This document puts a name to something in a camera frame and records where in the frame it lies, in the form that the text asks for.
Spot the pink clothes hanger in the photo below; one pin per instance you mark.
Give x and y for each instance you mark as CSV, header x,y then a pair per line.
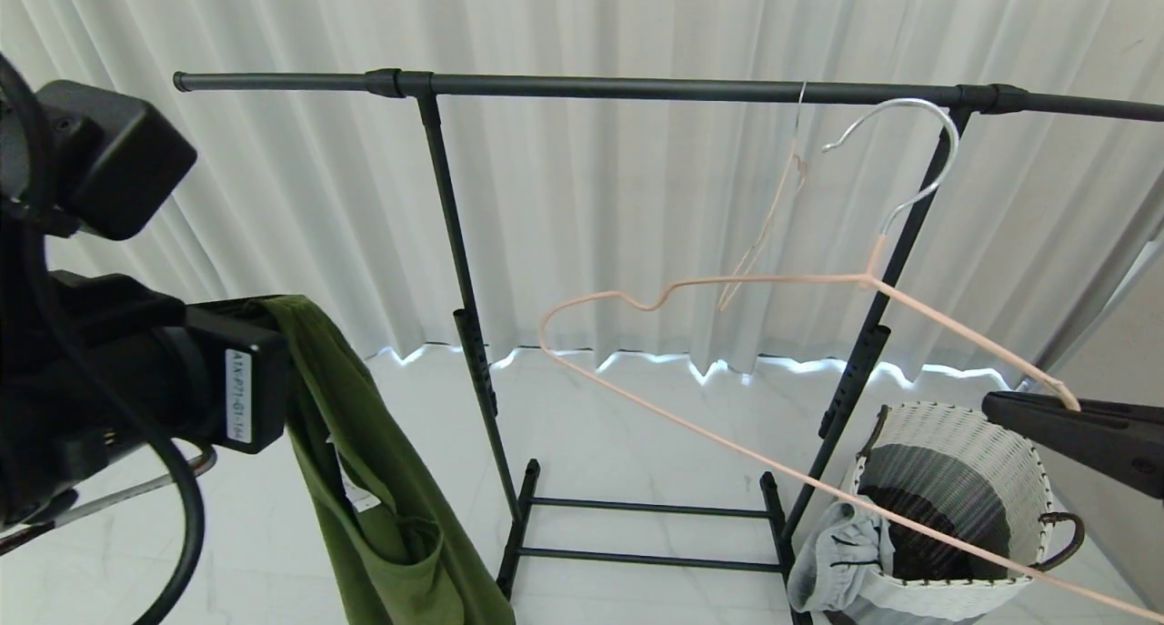
x,y
773,279
773,220

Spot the black clothes rack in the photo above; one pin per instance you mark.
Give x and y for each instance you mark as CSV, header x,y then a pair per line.
x,y
637,86

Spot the white curtain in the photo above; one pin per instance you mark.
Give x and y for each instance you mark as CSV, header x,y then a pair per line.
x,y
637,225

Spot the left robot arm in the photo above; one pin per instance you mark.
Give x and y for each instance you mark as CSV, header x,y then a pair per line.
x,y
45,425

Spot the green sleeveless shirt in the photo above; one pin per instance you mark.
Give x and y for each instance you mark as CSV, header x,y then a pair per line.
x,y
364,443

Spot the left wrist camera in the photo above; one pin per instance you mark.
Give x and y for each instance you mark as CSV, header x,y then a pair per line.
x,y
118,152

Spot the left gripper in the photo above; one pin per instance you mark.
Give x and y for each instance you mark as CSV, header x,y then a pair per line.
x,y
264,398

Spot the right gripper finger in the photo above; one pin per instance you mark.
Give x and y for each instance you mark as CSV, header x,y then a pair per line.
x,y
1118,452
1128,409

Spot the pale grey garment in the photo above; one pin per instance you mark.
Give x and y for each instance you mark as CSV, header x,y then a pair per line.
x,y
841,561

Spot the white laundry basket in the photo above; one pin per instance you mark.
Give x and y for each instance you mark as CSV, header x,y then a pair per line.
x,y
955,425

